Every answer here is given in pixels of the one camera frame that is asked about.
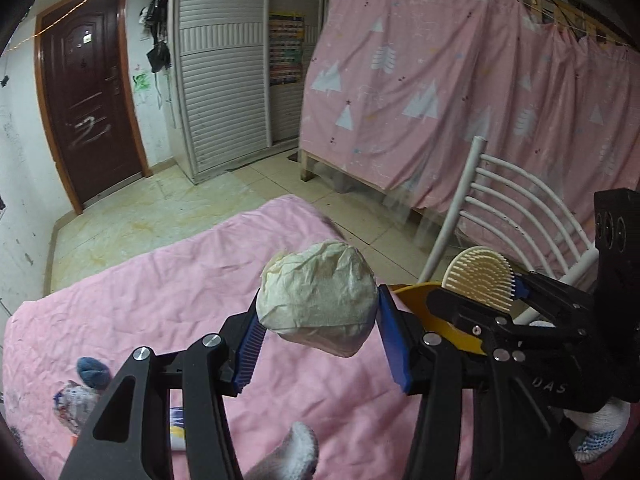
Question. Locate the dark brown door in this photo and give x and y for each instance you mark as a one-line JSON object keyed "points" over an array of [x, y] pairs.
{"points": [[85, 110]]}

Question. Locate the white slatted wardrobe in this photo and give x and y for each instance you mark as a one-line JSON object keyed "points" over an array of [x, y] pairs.
{"points": [[220, 85]]}

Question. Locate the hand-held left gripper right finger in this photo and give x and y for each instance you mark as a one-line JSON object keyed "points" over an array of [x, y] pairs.
{"points": [[395, 345]]}

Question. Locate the person's left hand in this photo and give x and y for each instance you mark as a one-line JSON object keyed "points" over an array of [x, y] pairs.
{"points": [[295, 452]]}

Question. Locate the pink tree-print curtain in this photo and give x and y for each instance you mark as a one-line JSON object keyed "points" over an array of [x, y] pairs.
{"points": [[450, 85]]}

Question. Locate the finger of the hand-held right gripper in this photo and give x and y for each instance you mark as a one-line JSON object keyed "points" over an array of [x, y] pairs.
{"points": [[555, 300], [465, 315]]}

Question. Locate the person's right hand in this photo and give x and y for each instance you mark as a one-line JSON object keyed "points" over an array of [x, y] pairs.
{"points": [[597, 430]]}

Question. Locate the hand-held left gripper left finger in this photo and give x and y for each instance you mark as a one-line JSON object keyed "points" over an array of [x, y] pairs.
{"points": [[248, 355]]}

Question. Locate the pink bed sheet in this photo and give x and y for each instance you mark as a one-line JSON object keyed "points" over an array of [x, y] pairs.
{"points": [[175, 300]]}

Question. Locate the colourful grid poster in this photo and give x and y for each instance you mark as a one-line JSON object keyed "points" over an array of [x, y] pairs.
{"points": [[286, 50]]}

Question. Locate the cream paper ball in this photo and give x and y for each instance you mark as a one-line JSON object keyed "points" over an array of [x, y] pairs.
{"points": [[320, 300]]}

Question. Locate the white metal chair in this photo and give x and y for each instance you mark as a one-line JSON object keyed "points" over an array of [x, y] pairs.
{"points": [[457, 210]]}

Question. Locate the white and blue wrapper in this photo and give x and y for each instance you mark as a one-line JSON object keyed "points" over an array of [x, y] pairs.
{"points": [[177, 430]]}

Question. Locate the cream plastic brush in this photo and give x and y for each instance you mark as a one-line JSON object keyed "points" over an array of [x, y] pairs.
{"points": [[477, 280]]}

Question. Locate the black hanging bag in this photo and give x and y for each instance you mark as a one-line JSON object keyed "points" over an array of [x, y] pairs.
{"points": [[157, 7]]}

